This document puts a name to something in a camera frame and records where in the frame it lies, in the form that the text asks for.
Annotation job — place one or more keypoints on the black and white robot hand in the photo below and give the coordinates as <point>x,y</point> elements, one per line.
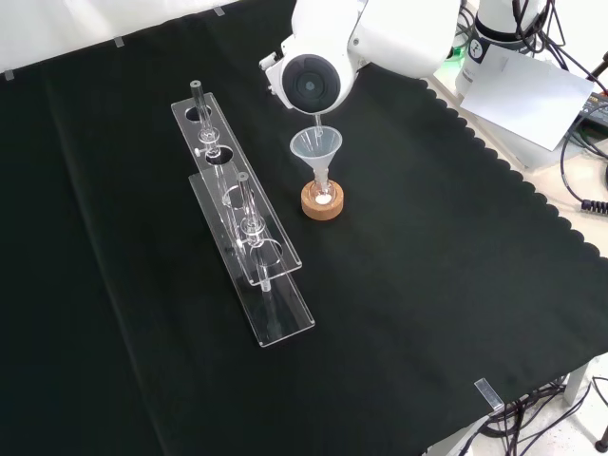
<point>273,71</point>

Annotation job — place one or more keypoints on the translucent plastic funnel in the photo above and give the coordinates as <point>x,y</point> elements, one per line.
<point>306,152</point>

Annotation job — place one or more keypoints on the small round-bottom glass flask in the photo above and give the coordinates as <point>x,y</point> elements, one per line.
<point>324,197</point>

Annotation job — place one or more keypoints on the clear acrylic funnel stand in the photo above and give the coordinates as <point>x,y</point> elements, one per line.
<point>266,247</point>

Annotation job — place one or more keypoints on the black bench cloth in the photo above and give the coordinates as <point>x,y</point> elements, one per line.
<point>427,266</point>

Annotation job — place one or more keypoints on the white paper sheet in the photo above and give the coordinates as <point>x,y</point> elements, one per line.
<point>527,95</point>

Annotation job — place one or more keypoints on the black electronic box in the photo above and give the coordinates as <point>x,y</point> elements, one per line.
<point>596,107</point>

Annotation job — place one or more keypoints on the black tripod leg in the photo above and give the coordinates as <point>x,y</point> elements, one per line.
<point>599,66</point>

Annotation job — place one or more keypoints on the clear cloth clip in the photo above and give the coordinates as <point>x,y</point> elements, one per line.
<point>489,394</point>

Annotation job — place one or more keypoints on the grey bench leg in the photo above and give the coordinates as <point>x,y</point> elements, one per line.
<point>577,385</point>

